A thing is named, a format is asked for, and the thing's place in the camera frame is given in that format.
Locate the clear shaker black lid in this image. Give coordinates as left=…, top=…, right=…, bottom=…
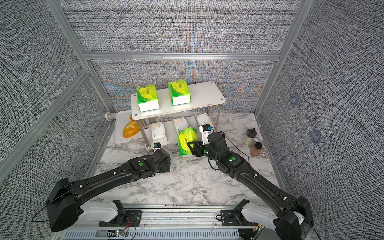
left=243, top=128, right=257, bottom=146

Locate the white tissue pack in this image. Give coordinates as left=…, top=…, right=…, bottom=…
left=151, top=122, right=168, bottom=143
left=173, top=117, right=190, bottom=133
left=196, top=113, right=214, bottom=128

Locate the green tissue pack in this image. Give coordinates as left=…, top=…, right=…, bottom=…
left=168, top=80, right=191, bottom=106
left=178, top=127, right=198, bottom=157
left=137, top=85, right=160, bottom=112

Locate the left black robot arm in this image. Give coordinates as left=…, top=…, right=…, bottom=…
left=46, top=149, right=171, bottom=232

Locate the white two-tier shelf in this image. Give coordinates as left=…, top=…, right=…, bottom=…
left=131, top=82, right=226, bottom=149

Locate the aluminium front rail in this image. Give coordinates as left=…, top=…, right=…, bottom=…
left=55, top=202, right=280, bottom=240

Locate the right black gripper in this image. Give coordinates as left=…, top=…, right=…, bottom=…
left=188, top=140, right=223, bottom=166

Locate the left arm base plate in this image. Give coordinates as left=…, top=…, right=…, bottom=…
left=99, top=200, right=143, bottom=227

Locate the orange bread loaf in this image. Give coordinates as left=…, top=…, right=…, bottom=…
left=123, top=121, right=140, bottom=139

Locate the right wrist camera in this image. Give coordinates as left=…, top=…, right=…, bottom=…
left=199, top=124, right=214, bottom=145

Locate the grey tube end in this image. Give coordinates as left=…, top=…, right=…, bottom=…
left=105, top=112, right=117, bottom=121

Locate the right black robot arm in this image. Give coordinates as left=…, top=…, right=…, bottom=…
left=187, top=132, right=314, bottom=240

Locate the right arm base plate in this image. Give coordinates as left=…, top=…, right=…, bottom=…
left=216, top=200, right=259, bottom=227

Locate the brown spice bottle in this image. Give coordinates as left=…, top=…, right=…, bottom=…
left=251, top=142, right=263, bottom=157

